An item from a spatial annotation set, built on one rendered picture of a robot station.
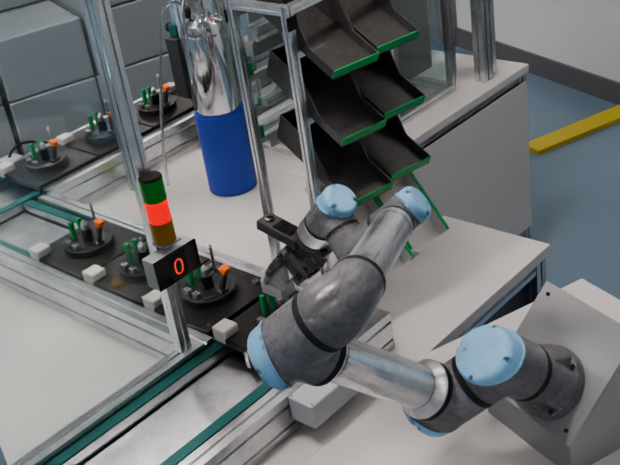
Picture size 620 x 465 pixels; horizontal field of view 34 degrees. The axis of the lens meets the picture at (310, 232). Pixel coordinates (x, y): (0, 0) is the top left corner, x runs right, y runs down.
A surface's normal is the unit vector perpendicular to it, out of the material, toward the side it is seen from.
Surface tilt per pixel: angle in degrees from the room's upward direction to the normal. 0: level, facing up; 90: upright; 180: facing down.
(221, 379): 0
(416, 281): 0
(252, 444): 90
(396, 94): 25
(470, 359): 40
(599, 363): 46
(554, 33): 90
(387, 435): 0
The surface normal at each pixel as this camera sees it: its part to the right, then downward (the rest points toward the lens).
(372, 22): 0.14, -0.65
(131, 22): 0.52, 0.36
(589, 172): -0.14, -0.87
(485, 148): 0.74, 0.23
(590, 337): -0.71, -0.35
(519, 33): -0.86, 0.35
